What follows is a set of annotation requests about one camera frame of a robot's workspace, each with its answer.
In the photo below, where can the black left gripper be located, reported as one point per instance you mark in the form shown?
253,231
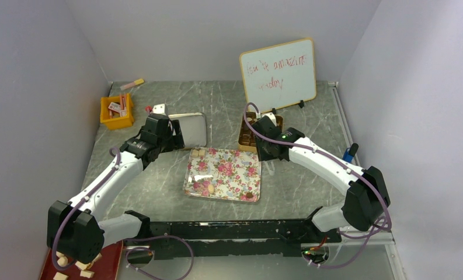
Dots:
176,141

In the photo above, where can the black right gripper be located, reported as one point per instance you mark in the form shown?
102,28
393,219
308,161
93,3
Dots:
261,126

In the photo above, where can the floral rectangular tray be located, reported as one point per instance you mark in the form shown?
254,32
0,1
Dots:
232,173

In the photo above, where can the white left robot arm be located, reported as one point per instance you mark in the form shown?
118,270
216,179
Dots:
77,228

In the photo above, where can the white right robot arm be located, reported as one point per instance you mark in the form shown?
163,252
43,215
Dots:
365,193

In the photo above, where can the gold chocolate tin box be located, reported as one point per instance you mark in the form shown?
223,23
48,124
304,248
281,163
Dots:
246,139

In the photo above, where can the silver tin lid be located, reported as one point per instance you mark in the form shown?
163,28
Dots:
193,127

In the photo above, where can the whiteboard with red writing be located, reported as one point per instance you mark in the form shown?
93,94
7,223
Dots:
279,76

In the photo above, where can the yellow plastic bin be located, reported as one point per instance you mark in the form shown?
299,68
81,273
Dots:
117,112

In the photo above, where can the pink yellow marker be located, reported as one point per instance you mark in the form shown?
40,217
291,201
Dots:
132,84

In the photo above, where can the red lacquer tray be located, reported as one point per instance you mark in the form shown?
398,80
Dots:
106,267

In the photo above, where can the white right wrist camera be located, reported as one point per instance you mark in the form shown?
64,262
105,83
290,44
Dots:
271,116

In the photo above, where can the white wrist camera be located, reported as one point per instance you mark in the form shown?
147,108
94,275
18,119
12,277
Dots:
271,116
159,109

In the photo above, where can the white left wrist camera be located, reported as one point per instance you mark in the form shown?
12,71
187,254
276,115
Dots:
159,109

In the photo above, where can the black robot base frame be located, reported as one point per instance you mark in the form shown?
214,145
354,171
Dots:
285,237

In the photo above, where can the aluminium rail frame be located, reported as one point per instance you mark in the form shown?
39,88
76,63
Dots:
377,257

